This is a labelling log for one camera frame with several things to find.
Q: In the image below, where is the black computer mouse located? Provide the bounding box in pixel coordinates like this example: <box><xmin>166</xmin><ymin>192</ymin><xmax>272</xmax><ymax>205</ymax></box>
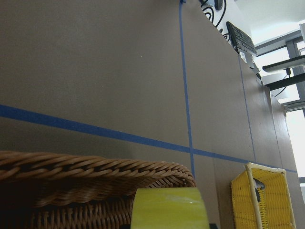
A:
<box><xmin>214</xmin><ymin>0</ymin><xmax>224</xmax><ymax>10</ymax></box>

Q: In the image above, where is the yellow woven basket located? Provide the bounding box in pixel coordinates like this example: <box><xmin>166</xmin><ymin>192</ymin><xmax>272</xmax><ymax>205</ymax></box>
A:
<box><xmin>231</xmin><ymin>163</ymin><xmax>296</xmax><ymax>229</ymax></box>

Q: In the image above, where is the toy panda figure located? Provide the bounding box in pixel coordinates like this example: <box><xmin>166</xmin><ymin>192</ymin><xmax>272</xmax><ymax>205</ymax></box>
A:
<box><xmin>253</xmin><ymin>178</ymin><xmax>265</xmax><ymax>203</ymax></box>

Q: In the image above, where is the brown wicker basket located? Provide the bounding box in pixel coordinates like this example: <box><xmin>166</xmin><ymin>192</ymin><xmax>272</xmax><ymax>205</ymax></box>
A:
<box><xmin>0</xmin><ymin>151</ymin><xmax>195</xmax><ymax>229</ymax></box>

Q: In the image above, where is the black keyboard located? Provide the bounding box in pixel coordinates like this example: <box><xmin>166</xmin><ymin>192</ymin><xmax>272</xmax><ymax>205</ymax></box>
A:
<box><xmin>226</xmin><ymin>21</ymin><xmax>257</xmax><ymax>56</ymax></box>

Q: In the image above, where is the yellow clear tape roll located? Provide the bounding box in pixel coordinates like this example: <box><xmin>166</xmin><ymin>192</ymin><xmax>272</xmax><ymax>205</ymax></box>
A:
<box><xmin>131</xmin><ymin>187</ymin><xmax>210</xmax><ymax>229</ymax></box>

